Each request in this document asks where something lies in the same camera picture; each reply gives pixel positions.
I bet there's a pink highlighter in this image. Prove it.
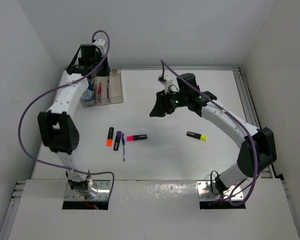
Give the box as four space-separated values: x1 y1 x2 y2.
126 134 148 141

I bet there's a blue tape roll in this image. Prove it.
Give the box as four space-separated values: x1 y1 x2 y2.
80 88 95 107
88 80 95 91

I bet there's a red gel pen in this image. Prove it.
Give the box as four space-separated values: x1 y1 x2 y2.
97 85 102 103
98 82 102 100

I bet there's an orange highlighter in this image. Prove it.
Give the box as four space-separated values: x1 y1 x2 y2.
106 127 114 147

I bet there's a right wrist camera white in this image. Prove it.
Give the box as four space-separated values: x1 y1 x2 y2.
158 74 173 93

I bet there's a pink gel pen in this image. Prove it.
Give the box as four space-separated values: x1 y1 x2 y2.
106 76 110 99

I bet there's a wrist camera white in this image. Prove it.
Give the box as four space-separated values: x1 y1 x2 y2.
158 74 173 93
93 38 108 54

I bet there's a metal base plate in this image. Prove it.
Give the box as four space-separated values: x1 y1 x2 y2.
64 180 111 202
197 180 244 202

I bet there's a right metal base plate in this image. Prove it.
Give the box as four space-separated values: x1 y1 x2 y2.
197 180 244 202

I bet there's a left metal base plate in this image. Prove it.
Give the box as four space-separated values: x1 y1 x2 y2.
64 180 111 202

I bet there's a purple highlighter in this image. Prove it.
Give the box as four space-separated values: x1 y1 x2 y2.
113 131 122 151

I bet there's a yellow highlighter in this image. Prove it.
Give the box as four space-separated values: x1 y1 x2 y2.
186 131 208 142

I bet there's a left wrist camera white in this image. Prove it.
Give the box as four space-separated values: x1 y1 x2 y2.
93 38 108 54

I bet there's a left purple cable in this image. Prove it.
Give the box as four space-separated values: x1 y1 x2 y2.
17 30 115 200

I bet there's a clear acrylic organizer tray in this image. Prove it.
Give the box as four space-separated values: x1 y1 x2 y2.
80 68 124 108

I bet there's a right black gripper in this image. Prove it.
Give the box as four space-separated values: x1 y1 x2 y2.
149 88 188 117

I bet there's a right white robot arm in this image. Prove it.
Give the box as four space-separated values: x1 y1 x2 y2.
149 73 277 194

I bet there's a purple cable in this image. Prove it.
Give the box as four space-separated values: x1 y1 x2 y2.
160 59 261 207
17 30 115 200

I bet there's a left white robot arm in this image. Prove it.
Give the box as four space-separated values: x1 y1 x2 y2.
37 40 110 199

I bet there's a blue capped pen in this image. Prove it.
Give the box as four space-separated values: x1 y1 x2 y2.
121 133 126 162

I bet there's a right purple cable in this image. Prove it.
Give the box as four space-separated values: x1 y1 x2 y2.
160 59 261 207

